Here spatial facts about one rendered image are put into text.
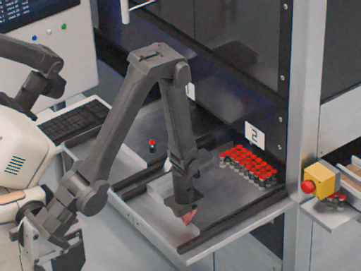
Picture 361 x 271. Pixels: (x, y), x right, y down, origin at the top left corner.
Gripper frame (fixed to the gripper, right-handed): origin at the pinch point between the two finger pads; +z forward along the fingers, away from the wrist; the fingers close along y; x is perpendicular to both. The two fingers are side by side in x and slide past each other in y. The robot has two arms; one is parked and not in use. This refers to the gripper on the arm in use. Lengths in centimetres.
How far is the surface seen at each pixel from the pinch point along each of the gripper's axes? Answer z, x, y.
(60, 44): -14, 90, 12
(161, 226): 2.5, 4.9, -5.0
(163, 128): 2.4, 43.3, 23.4
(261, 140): -11.4, 4.4, 32.2
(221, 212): 2.4, -1.2, 12.1
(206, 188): 2.4, 10.0, 15.4
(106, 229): 91, 99, 26
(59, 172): 50, 100, 8
